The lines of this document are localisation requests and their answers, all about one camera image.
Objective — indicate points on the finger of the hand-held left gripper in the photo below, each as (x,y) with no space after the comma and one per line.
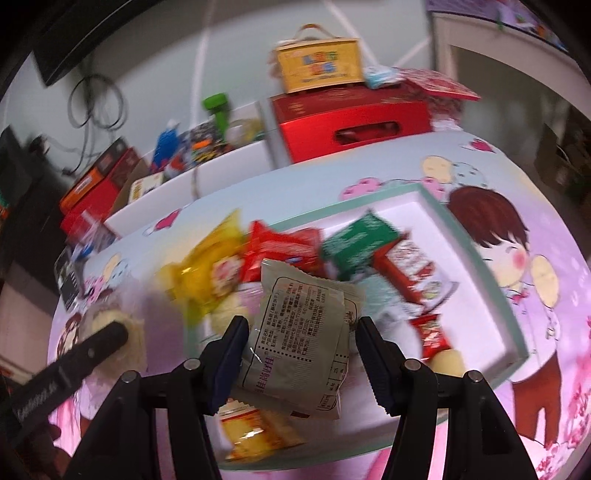
(92,348)

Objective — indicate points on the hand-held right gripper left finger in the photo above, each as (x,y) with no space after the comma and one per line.
(226,369)

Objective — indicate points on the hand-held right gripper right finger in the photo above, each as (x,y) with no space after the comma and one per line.
(376,369)

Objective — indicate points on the round bun clear packet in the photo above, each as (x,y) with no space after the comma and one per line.
(136,341)

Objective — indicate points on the small red candy packet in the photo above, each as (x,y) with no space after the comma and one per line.
(427,334)

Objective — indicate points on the cream and orange snack packet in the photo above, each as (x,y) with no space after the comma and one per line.
(251,429)

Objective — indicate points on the green-edged clear bun packet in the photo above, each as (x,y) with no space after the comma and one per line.
(448,362)

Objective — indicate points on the grey printed snack packet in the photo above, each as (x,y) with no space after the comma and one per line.
(300,341)

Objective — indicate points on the yellow bread packet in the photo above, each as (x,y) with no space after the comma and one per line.
(203,272)

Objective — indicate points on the red and white stick packet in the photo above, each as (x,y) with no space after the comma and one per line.
(406,263)

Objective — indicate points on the white tray with teal rim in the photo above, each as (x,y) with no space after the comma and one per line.
(475,314)

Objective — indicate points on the red snack packet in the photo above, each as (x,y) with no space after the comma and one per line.
(277,249)

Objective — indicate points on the clear plastic box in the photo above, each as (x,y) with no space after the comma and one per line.
(90,230)

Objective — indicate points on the flat red box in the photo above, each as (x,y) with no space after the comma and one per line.
(99,201)

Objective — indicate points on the orange and black box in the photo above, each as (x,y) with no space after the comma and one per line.
(87,182)

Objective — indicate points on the small white card box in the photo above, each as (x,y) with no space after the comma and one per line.
(145,184)

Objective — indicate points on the pink cartoon printed blanket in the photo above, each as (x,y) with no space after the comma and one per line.
(300,194)

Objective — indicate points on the white cardboard box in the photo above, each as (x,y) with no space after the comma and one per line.
(231,166)

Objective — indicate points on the blue bottle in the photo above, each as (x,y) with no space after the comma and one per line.
(166,143)

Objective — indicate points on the colourful toy bundle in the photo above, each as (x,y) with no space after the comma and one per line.
(205,138)

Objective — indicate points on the clear ball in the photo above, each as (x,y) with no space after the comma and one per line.
(242,131)

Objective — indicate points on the red gift box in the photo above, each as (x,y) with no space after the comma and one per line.
(323,115)

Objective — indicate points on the green dumbbell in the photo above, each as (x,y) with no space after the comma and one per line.
(217,108)

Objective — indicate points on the red patterned lid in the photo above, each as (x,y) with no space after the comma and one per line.
(438,85)

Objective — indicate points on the teal tissue pack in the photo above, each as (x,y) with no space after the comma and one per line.
(381,76)

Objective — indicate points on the black monitor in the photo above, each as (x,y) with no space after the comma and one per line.
(69,50)

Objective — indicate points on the white shelf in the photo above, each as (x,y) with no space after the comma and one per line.
(443,41)

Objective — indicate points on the purple plastic basket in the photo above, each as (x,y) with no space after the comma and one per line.
(461,4)

